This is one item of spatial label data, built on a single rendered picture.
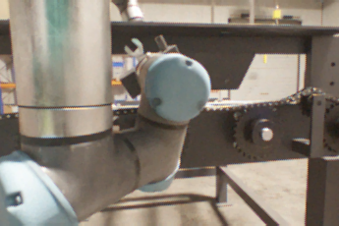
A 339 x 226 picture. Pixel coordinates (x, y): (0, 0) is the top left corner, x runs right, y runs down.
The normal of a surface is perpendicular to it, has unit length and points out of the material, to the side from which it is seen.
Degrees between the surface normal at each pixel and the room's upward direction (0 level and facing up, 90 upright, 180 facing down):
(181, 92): 103
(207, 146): 90
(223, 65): 90
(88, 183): 88
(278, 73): 90
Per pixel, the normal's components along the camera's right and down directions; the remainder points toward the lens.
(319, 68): 0.13, 0.10
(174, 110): 0.26, 0.30
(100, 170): 0.86, 0.08
